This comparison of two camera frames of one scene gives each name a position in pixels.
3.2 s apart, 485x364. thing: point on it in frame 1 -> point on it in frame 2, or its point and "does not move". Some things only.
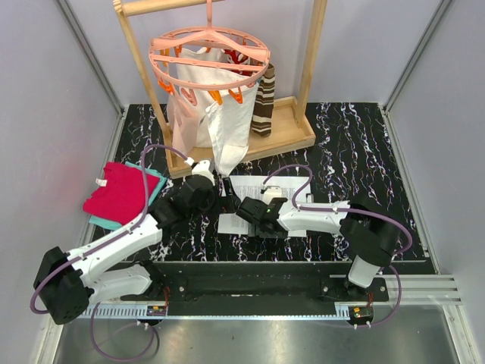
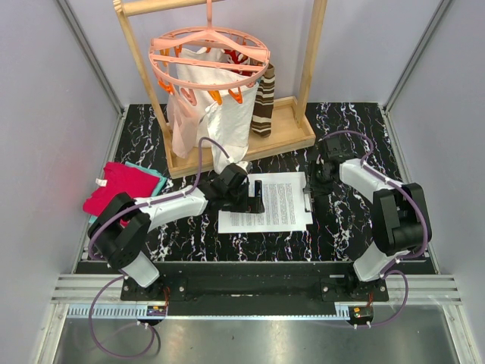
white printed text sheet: [294, 188] does not move
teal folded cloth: [104, 224] does not move
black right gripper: [255, 229] -> [320, 190]
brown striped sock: [262, 117] does not move
